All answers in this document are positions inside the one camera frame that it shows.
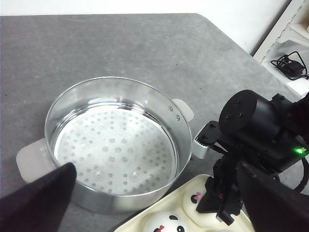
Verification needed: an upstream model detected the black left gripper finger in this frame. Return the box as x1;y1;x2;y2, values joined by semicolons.
0;162;77;232

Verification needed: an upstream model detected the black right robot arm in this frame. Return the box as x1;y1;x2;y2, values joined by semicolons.
192;90;309;232

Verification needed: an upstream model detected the stainless steel steamer pot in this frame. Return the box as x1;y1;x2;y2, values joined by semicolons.
16;77;194;214

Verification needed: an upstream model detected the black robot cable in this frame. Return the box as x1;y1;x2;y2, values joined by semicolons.
293;157;309;194

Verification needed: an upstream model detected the cream plastic tray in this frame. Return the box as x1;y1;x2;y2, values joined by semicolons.
116;174;254;232

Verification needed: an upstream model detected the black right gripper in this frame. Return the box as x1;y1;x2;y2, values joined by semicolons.
196;154;309;232

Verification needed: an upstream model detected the panda bun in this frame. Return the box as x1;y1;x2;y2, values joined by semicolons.
183;186;220;229
143;211;189;232

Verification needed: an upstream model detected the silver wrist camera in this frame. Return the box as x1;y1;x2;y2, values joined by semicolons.
191;130;210;159

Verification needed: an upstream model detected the white shelf unit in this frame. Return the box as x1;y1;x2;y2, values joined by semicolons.
253;0;309;98

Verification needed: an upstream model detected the black power adapter cable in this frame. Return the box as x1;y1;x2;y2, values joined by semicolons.
270;51;309;81

